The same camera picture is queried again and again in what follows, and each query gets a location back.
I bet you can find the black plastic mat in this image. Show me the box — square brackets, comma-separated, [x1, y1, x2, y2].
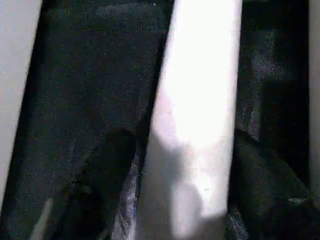
[0, 0, 320, 240]

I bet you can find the white plastic table leg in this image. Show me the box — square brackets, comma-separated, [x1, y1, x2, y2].
[307, 0, 320, 176]
[134, 0, 244, 240]

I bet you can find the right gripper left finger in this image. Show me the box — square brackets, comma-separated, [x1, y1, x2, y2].
[30, 127, 147, 240]

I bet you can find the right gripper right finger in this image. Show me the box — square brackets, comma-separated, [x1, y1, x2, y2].
[225, 129, 320, 240]

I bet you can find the white plastic table top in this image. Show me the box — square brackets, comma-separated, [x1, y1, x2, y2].
[0, 0, 44, 213]

